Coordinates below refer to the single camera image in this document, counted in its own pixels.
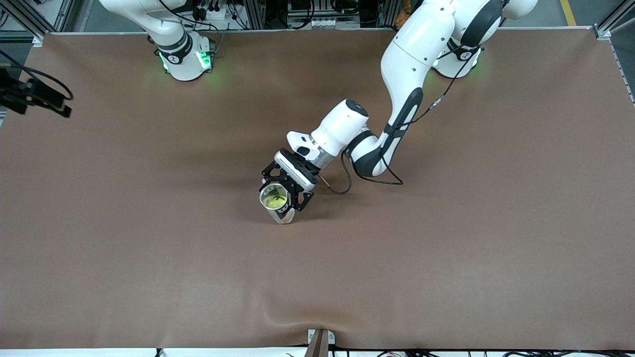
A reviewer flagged yellow-green tennis ball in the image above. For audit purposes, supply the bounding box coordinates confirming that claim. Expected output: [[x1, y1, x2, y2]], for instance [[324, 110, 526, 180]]
[[262, 186, 288, 210]]

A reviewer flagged metal table clamp bracket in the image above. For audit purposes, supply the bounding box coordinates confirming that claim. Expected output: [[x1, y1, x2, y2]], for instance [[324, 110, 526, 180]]
[[304, 328, 336, 357]]

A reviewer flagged aluminium frame rail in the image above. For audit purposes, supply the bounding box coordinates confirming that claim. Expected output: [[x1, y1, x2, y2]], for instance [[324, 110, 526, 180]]
[[0, 0, 75, 48], [593, 0, 635, 40]]

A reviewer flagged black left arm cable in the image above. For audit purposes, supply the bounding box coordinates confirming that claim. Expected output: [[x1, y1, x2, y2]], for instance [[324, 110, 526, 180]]
[[317, 45, 477, 195]]

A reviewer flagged white power strip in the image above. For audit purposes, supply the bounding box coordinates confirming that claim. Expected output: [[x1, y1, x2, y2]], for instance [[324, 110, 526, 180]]
[[191, 4, 234, 21]]

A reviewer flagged black electronics box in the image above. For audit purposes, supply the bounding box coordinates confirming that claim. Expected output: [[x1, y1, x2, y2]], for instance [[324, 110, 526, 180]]
[[287, 0, 360, 18]]

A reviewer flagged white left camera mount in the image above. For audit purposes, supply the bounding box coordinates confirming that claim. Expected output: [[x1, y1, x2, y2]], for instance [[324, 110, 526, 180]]
[[287, 131, 314, 158]]

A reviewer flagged aluminium frame post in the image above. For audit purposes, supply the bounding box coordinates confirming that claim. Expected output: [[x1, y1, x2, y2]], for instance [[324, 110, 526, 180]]
[[242, 0, 267, 29], [378, 0, 400, 28]]

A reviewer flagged brown table mat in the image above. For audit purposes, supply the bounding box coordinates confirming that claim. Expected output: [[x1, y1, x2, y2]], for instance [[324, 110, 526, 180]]
[[0, 27, 635, 351]]

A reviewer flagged clear tennis ball can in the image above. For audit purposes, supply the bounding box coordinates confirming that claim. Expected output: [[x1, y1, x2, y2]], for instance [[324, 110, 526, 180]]
[[258, 182, 297, 225]]

